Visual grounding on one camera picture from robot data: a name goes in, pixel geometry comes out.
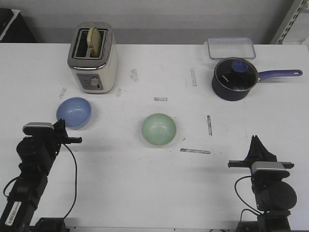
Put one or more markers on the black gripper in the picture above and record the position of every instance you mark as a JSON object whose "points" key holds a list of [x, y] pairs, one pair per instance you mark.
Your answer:
{"points": [[61, 135], [257, 150]]}

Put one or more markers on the blue bowl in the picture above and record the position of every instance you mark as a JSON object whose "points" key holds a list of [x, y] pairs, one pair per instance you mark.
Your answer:
{"points": [[75, 111]]}

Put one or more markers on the green bowl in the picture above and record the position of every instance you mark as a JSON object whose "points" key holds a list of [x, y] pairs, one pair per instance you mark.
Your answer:
{"points": [[158, 129]]}

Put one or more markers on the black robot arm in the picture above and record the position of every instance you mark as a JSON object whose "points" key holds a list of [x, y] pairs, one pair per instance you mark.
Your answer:
{"points": [[274, 198], [37, 151]]}

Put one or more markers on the dark blue saucepan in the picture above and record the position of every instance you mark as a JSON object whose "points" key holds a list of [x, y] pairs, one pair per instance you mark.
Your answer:
{"points": [[230, 95]]}

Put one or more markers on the white silver toaster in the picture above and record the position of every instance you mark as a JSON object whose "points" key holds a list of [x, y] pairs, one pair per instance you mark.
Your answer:
{"points": [[93, 75]]}

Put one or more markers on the glass lid with blue knob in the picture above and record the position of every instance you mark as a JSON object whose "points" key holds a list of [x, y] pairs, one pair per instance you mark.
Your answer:
{"points": [[236, 74]]}

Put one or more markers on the bread slice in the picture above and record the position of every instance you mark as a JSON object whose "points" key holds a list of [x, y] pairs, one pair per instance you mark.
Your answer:
{"points": [[94, 42]]}

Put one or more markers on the black box in corner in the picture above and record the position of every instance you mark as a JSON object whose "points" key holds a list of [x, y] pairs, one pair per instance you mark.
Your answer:
{"points": [[13, 28]]}

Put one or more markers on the clear plastic food container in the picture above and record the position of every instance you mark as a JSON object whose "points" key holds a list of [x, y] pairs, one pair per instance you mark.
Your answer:
{"points": [[227, 47]]}

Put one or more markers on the white slotted shelf rack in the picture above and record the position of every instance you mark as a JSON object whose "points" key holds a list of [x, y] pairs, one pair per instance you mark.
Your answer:
{"points": [[294, 29]]}

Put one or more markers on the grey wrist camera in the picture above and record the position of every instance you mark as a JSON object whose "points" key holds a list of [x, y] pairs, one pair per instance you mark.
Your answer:
{"points": [[34, 128], [267, 166]]}

